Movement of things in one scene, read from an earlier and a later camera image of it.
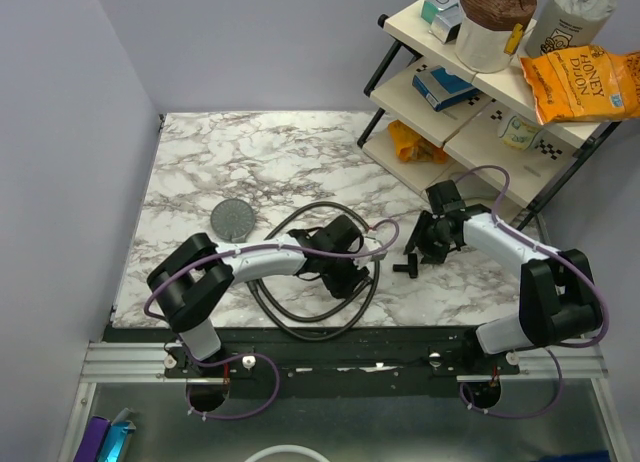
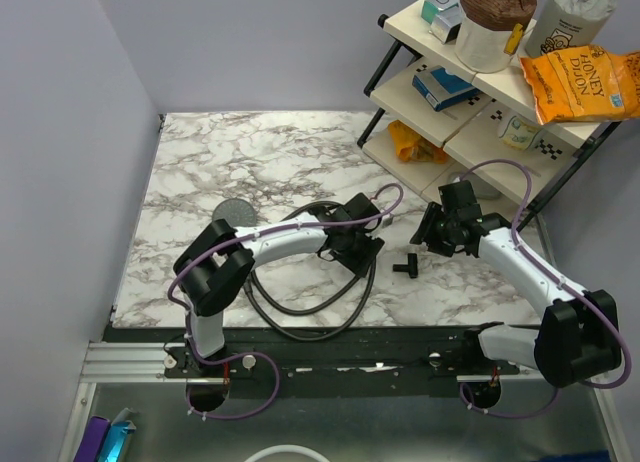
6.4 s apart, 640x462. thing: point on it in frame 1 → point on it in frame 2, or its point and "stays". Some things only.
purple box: [92, 442] stays
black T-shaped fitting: [411, 268] stays
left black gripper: [345, 288] → [361, 264]
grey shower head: [233, 219] stays
